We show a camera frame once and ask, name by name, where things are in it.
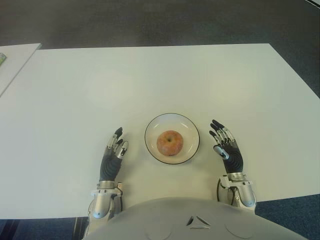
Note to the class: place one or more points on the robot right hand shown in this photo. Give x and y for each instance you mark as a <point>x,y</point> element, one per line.
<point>233,160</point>

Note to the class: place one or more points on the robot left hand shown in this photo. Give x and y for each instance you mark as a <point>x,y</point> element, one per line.
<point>110,167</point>

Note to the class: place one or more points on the red yellow apple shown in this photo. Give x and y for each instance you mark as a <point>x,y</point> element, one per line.
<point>170,143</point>

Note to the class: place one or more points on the robot right arm silver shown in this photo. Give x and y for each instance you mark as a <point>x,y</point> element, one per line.
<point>246,192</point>

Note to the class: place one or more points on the robot left arm silver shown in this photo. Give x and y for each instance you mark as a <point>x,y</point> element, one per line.
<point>102,202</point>

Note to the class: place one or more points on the white plate black rim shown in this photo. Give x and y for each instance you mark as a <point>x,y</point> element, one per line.
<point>187,130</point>

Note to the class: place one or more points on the grey robot torso shell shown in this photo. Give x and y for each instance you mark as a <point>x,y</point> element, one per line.
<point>195,225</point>

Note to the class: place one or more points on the adjacent white table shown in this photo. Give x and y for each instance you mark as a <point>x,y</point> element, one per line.
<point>17,62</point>

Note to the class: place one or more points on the green printed item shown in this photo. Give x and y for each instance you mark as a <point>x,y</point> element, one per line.
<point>2,58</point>

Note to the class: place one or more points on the dark table frame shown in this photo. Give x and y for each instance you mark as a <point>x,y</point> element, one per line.
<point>81,225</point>

